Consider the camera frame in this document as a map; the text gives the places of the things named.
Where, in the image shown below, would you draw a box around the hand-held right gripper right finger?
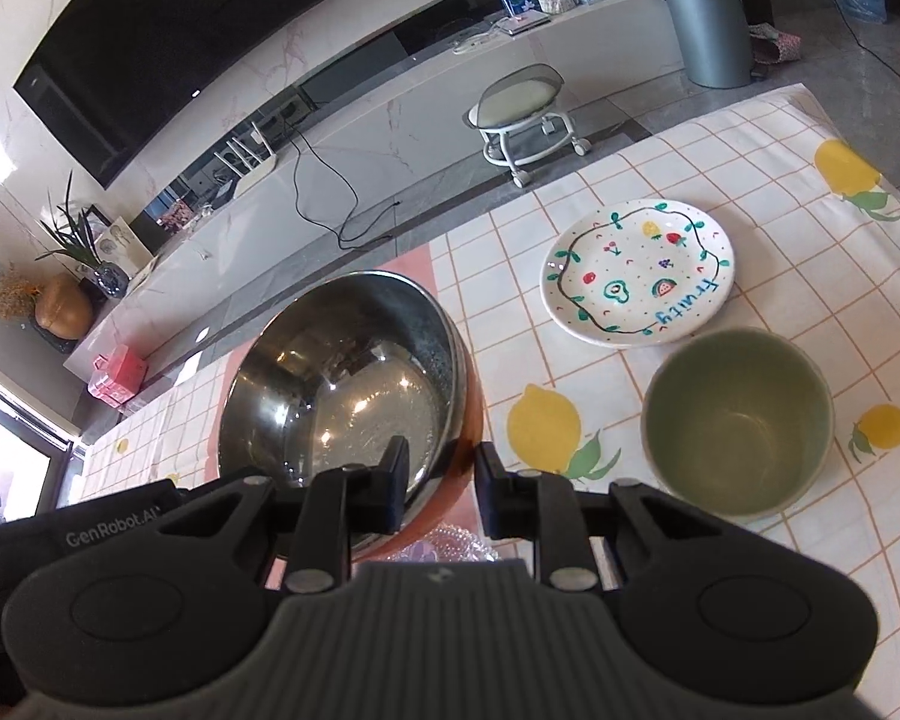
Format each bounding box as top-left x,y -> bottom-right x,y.
475,442 -> 722,592

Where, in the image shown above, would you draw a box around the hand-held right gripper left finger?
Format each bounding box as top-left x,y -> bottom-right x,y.
165,436 -> 411,596

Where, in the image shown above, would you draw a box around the small plate with stickers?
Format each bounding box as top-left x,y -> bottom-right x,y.
386,525 -> 500,563

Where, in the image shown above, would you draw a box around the steel bowl with orange outside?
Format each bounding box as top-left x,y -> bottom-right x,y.
217,270 -> 485,563

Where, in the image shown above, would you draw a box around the white fruit-painted plate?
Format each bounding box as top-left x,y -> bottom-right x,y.
540,199 -> 736,350

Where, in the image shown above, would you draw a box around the green ceramic bowl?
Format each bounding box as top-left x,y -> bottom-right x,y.
640,328 -> 835,518

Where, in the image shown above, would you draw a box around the pink plastic basket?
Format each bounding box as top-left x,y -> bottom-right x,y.
86,345 -> 149,407

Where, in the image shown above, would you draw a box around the checked lemon-print tablecloth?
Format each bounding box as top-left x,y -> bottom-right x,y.
82,82 -> 900,720

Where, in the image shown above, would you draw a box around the golden round vase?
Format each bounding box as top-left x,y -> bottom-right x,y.
34,272 -> 95,337

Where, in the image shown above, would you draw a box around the dried yellow flowers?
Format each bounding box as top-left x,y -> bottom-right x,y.
0,270 -> 46,320

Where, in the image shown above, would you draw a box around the green plant in blue vase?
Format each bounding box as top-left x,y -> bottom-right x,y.
36,169 -> 128,297

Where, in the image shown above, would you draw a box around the white greeting card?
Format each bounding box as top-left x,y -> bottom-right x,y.
94,217 -> 140,278

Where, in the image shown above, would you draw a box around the white router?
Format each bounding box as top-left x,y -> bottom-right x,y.
217,122 -> 280,181

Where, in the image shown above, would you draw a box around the white wheeled stool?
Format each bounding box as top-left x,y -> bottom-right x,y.
469,64 -> 593,188

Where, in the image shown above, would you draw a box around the white flat box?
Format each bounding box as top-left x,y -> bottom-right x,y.
499,11 -> 552,37

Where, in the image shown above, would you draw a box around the black flat television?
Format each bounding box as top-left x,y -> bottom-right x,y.
13,0 -> 344,190

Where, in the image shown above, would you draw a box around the grey metal trash bin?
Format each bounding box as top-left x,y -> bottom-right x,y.
649,0 -> 755,89

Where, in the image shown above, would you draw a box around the pink patterned bag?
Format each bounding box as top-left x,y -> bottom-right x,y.
750,22 -> 803,65

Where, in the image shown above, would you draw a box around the black cable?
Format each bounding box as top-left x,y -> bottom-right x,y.
292,124 -> 402,248

